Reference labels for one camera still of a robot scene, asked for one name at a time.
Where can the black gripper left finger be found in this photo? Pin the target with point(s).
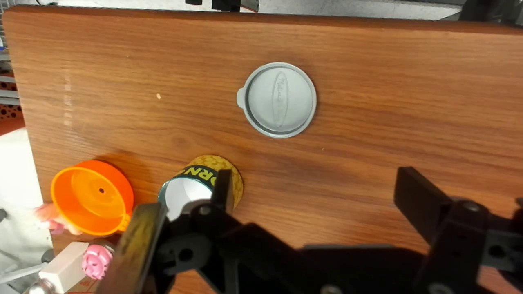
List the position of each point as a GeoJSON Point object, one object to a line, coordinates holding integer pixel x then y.
{"type": "Point", "coordinates": [223, 190]}

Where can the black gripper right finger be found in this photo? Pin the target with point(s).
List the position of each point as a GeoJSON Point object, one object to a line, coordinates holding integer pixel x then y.
{"type": "Point", "coordinates": [422, 201]}

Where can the grey plastic lid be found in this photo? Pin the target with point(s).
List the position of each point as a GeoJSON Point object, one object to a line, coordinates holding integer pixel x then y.
{"type": "Point", "coordinates": [279, 100]}

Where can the yellow corn can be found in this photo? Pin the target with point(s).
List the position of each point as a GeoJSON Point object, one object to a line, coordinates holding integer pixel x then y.
{"type": "Point", "coordinates": [205, 169]}

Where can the pink rose toy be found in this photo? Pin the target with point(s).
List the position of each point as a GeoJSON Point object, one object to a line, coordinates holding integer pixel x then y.
{"type": "Point", "coordinates": [97, 262]}

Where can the light pink soft toy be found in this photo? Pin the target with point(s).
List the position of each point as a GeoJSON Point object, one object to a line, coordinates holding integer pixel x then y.
{"type": "Point", "coordinates": [45, 213]}

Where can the red perforated crate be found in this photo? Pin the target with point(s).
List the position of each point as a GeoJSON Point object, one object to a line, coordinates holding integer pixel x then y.
{"type": "Point", "coordinates": [11, 116]}

